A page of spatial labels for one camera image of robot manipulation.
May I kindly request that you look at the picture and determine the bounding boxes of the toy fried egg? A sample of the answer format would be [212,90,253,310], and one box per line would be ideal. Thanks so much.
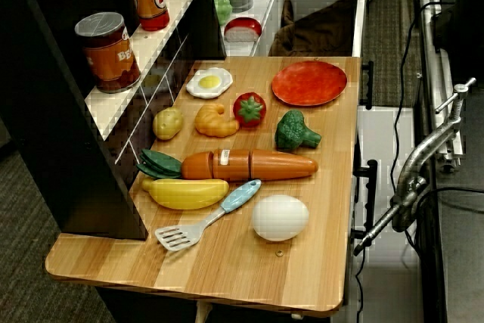
[185,67,234,99]

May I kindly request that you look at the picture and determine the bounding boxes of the toy beans can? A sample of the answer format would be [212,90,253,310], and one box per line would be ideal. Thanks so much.
[73,11,142,94]

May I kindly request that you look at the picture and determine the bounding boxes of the green toy broccoli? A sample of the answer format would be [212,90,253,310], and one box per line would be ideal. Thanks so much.
[275,109,323,151]

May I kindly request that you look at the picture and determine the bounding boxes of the brown cloth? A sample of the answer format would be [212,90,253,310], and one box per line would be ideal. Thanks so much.
[268,0,358,57]

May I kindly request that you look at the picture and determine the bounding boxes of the long black drawer handle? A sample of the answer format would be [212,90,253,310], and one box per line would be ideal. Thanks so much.
[351,160,379,241]

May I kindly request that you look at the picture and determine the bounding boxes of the yellow toy potato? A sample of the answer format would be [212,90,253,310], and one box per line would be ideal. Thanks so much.
[152,106,185,141]

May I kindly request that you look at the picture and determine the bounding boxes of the red toy tomato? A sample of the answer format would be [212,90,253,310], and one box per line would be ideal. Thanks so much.
[232,92,267,128]

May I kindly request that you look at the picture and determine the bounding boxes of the thick black cable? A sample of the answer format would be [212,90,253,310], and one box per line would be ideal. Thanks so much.
[403,186,484,259]

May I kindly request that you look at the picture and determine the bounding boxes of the short black drawer handle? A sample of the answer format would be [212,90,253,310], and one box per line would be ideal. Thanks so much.
[359,61,375,110]

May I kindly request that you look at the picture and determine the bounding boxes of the thin black cable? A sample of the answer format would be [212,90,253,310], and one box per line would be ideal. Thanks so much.
[389,0,457,184]

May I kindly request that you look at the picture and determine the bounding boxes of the black toy kitchen shelf unit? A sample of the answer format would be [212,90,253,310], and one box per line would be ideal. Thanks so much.
[0,0,228,241]

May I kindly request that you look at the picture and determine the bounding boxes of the toy croissant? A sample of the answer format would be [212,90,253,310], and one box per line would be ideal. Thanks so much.
[194,102,240,138]

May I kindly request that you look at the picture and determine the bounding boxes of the orange toy carrot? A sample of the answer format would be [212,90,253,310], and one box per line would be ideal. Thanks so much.
[135,148,320,182]

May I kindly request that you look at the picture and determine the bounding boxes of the yellow toy banana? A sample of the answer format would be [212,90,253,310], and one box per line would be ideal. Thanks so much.
[141,177,231,211]

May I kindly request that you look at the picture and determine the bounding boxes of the metal C-clamp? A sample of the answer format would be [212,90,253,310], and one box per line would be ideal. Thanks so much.
[352,77,477,257]

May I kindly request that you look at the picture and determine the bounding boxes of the grey spatula with blue handle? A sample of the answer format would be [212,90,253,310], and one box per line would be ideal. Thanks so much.
[154,179,262,252]

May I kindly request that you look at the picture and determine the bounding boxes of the aluminium frame rail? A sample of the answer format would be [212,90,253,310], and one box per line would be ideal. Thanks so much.
[414,0,467,167]

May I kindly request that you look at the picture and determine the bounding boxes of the red toy plate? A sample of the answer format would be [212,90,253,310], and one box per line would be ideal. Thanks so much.
[271,61,349,107]

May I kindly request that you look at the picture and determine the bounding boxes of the white toy egg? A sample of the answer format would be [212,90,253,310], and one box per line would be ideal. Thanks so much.
[251,194,310,242]

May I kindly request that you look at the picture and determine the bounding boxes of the light green toy lettuce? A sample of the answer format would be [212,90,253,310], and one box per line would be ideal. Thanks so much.
[213,0,234,27]

